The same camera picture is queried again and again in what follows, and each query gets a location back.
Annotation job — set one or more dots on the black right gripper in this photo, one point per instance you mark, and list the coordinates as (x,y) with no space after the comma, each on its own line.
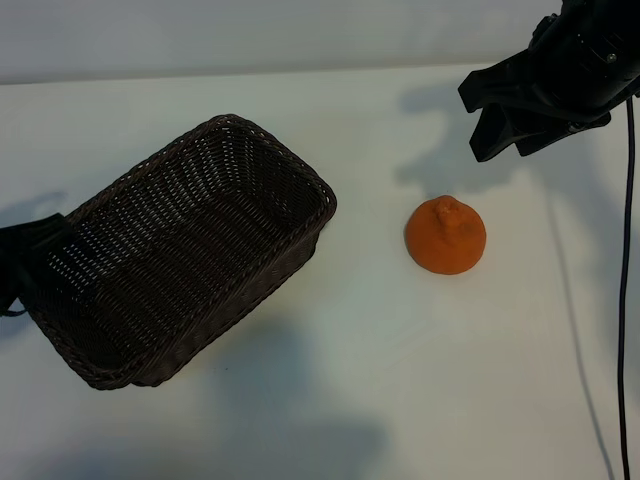
(570,85)

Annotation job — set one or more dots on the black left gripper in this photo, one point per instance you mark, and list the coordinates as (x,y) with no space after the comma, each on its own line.
(15,260)

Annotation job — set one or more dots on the bumpy orange fruit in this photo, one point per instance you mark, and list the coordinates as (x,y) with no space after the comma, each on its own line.
(445,245)

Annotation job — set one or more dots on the dark brown wicker basket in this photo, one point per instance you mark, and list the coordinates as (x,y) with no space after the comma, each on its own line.
(200,240)

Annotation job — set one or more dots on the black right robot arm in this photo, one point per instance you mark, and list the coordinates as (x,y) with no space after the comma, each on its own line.
(620,25)

